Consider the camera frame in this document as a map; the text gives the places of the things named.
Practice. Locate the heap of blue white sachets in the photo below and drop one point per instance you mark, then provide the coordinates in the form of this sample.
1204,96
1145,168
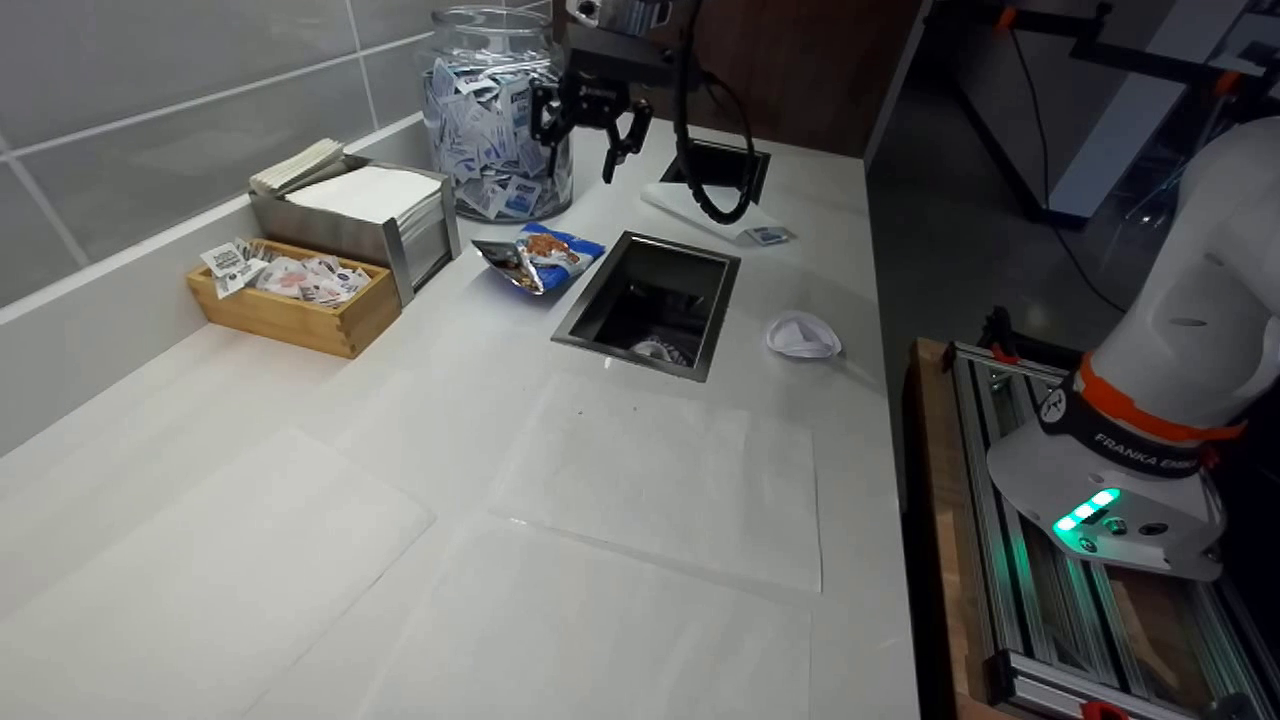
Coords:
490,140

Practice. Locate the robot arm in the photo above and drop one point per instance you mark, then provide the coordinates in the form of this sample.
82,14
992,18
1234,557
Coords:
1190,330

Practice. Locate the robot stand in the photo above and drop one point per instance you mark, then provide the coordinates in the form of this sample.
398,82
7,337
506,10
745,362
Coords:
1040,600

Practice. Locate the blue and white packet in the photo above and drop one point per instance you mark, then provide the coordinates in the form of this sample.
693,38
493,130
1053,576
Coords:
545,255

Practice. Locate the wooden box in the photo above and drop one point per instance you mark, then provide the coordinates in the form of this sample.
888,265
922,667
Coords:
300,322

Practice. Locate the red clamp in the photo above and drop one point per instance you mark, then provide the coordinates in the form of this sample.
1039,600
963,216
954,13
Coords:
1000,335

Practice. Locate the metal napkin holder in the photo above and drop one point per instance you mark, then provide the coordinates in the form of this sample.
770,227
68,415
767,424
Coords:
400,245

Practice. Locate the small blue sachet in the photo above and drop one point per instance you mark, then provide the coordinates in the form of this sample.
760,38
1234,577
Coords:
768,236

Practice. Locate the clear plastic sheet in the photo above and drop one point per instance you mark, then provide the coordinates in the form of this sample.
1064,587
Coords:
200,590
600,640
660,480

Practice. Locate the heap of mixed sachets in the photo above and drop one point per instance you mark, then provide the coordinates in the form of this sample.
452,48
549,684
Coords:
300,275

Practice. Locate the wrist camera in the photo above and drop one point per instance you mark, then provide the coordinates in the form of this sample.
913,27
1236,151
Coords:
620,16

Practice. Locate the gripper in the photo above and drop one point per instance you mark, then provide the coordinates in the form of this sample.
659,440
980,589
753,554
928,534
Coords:
597,88

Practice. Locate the large metal counter chute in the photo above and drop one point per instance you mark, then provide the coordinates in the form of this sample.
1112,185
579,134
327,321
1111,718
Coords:
650,300

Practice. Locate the stack of folded beige napkins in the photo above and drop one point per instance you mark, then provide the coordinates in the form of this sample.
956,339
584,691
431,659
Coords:
298,165

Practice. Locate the glass jar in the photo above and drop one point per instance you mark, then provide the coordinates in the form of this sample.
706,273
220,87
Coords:
497,60

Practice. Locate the black frame table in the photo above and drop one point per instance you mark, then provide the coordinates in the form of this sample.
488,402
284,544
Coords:
1130,60

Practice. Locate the stack of white napkins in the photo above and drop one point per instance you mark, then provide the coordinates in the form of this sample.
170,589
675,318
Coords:
375,195

